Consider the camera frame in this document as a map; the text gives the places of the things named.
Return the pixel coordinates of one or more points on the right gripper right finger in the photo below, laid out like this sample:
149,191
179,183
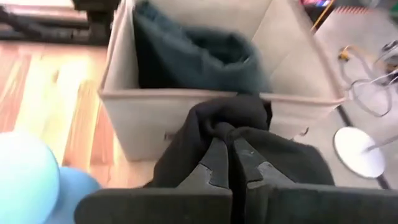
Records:
311,205

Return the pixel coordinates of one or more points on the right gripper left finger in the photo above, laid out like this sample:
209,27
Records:
174,205

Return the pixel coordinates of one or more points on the black garment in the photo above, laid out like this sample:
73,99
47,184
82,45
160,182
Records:
217,115

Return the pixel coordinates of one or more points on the dark green garment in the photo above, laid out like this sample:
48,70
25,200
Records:
192,59

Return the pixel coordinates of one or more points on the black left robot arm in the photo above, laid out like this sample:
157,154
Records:
93,28

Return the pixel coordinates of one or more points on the beige fabric storage bin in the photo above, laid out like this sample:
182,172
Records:
140,124

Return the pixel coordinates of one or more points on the blue spray bottle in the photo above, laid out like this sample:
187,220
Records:
28,180

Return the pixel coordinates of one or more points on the dark striped-edge floor mat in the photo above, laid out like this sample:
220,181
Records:
353,10

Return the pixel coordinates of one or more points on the black crate red top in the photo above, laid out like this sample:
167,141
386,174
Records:
314,2

